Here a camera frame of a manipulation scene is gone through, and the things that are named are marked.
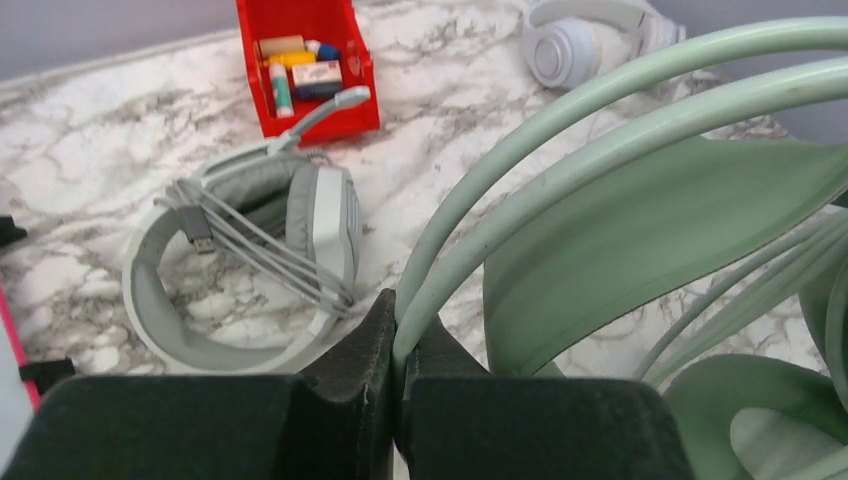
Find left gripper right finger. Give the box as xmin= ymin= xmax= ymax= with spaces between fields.
xmin=397 ymin=321 xmax=694 ymax=479

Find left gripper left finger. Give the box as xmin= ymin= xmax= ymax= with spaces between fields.
xmin=3 ymin=289 xmax=395 ymax=479

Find grey white gaming headset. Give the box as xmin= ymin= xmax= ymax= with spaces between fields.
xmin=121 ymin=86 xmax=372 ymax=374

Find green headphones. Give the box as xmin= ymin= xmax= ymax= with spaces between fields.
xmin=392 ymin=16 xmax=847 ymax=479

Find green headphone cable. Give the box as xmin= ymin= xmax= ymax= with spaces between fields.
xmin=632 ymin=211 xmax=848 ymax=392

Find white headphones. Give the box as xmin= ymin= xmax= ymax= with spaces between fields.
xmin=521 ymin=1 xmax=687 ymax=90

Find pink framed whiteboard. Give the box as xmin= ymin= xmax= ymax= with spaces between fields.
xmin=1 ymin=292 xmax=76 ymax=470

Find white green glue stick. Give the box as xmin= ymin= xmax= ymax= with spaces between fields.
xmin=268 ymin=62 xmax=294 ymax=118

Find white small box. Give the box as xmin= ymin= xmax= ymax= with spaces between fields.
xmin=291 ymin=61 xmax=343 ymax=87

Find yellow marker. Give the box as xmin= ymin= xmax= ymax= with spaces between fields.
xmin=263 ymin=50 xmax=317 ymax=70

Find beige eraser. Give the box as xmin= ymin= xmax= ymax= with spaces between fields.
xmin=258 ymin=35 xmax=305 ymax=58

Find red plastic bin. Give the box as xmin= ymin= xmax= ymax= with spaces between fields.
xmin=236 ymin=0 xmax=380 ymax=143

